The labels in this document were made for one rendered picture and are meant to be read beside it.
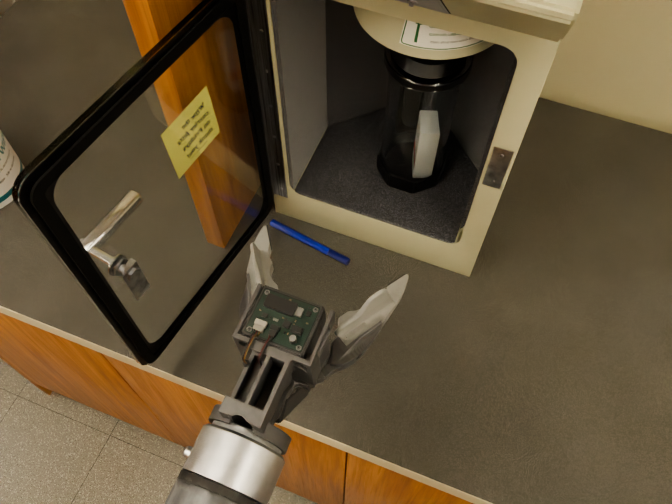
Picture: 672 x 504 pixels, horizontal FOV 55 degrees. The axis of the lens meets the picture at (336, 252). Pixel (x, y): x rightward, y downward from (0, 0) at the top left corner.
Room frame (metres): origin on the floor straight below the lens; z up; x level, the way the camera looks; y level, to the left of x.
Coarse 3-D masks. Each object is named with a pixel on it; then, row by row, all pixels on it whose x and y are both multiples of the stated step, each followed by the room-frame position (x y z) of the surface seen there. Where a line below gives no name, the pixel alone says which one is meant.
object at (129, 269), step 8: (120, 264) 0.32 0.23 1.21; (128, 264) 0.32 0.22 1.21; (136, 264) 0.32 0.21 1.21; (120, 272) 0.32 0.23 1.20; (128, 272) 0.31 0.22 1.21; (136, 272) 0.32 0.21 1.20; (128, 280) 0.31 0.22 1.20; (136, 280) 0.32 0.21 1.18; (144, 280) 0.32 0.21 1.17; (136, 288) 0.31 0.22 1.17; (144, 288) 0.32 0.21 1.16; (136, 296) 0.31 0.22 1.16
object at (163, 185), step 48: (192, 48) 0.47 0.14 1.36; (144, 96) 0.41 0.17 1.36; (192, 96) 0.46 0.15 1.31; (240, 96) 0.52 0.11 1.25; (96, 144) 0.36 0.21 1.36; (144, 144) 0.40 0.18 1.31; (192, 144) 0.44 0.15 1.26; (240, 144) 0.51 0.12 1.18; (96, 192) 0.34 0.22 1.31; (144, 192) 0.38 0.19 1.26; (192, 192) 0.43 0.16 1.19; (240, 192) 0.49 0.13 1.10; (96, 240) 0.32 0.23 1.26; (144, 240) 0.36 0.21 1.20; (192, 240) 0.41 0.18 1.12; (192, 288) 0.38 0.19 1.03; (144, 336) 0.31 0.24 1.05
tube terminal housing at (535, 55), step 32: (352, 0) 0.52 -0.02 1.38; (384, 0) 0.51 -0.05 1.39; (480, 32) 0.48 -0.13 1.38; (512, 32) 0.47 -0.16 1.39; (544, 64) 0.45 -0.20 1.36; (512, 96) 0.46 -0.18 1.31; (512, 128) 0.46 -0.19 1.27; (512, 160) 0.45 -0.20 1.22; (288, 192) 0.56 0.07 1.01; (480, 192) 0.46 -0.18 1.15; (320, 224) 0.54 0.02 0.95; (352, 224) 0.52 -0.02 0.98; (384, 224) 0.50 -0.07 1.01; (480, 224) 0.45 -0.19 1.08; (416, 256) 0.48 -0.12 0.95; (448, 256) 0.46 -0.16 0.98
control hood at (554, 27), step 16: (448, 0) 0.40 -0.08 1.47; (464, 0) 0.38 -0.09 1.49; (480, 0) 0.37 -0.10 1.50; (496, 0) 0.36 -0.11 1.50; (512, 0) 0.36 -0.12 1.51; (528, 0) 0.36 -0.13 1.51; (544, 0) 0.36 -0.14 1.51; (560, 0) 0.36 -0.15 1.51; (576, 0) 0.36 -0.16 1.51; (464, 16) 0.45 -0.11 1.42; (480, 16) 0.42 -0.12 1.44; (496, 16) 0.40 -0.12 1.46; (512, 16) 0.38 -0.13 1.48; (528, 16) 0.36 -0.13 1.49; (544, 16) 0.35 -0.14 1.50; (560, 16) 0.35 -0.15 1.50; (576, 16) 0.35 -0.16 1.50; (528, 32) 0.42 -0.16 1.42; (544, 32) 0.40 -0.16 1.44; (560, 32) 0.38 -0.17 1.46
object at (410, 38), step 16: (368, 16) 0.56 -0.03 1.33; (384, 16) 0.54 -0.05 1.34; (368, 32) 0.55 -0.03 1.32; (384, 32) 0.53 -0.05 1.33; (400, 32) 0.53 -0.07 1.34; (416, 32) 0.52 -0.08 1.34; (432, 32) 0.52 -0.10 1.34; (448, 32) 0.52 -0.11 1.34; (400, 48) 0.52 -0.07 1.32; (416, 48) 0.51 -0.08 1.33; (432, 48) 0.51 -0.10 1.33; (448, 48) 0.51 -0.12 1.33; (464, 48) 0.51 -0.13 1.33; (480, 48) 0.52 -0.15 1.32
